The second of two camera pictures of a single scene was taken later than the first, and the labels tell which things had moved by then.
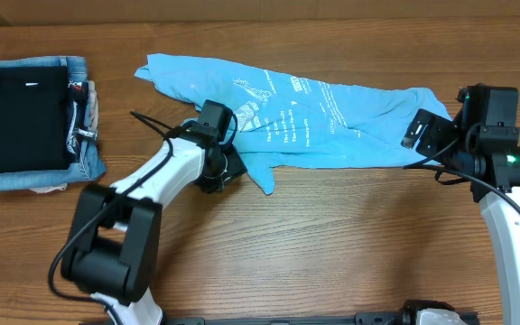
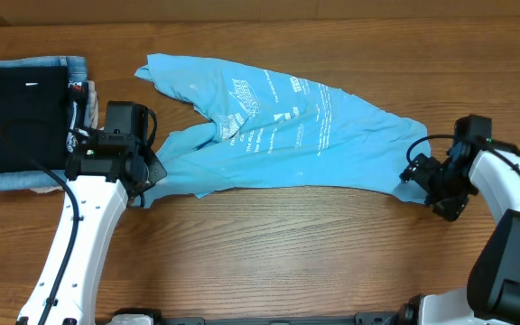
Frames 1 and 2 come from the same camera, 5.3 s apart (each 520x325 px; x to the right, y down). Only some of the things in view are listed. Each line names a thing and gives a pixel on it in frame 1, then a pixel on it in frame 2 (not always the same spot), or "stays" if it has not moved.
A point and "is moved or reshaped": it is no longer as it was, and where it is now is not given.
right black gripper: [435, 128] to [419, 173]
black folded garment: [21, 120] stays
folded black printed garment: [78, 118] stays
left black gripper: [236, 166] to [156, 170]
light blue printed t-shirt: [288, 120] is moved or reshaped
